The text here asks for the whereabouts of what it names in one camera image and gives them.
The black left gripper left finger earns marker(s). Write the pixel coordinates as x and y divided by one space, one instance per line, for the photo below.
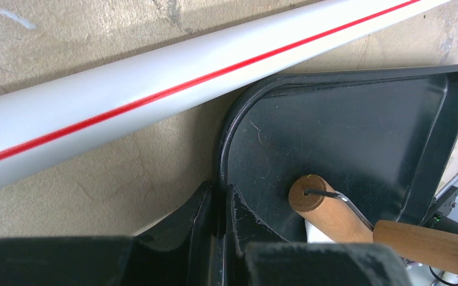
175 251

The black baking tray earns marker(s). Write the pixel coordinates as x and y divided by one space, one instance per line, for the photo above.
381 137

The white dough ball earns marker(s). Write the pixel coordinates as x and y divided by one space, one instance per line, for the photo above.
314 235

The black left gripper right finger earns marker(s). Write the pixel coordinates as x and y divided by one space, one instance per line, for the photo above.
257 255

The wooden double-ended rolling pin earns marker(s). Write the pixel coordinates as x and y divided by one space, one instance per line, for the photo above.
338 218

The white PVC pipe frame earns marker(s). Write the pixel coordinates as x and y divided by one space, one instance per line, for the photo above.
49 123

